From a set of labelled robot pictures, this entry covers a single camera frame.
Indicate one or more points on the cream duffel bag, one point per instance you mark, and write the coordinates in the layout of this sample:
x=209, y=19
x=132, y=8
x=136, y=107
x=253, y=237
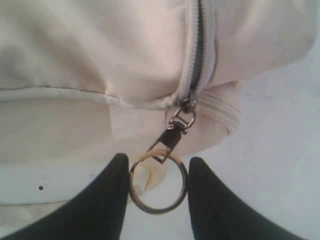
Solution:
x=82, y=79

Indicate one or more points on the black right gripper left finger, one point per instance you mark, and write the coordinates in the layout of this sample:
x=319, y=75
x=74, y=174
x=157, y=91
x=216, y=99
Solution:
x=96, y=213

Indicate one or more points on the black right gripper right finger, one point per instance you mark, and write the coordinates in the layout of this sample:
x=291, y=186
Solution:
x=216, y=213

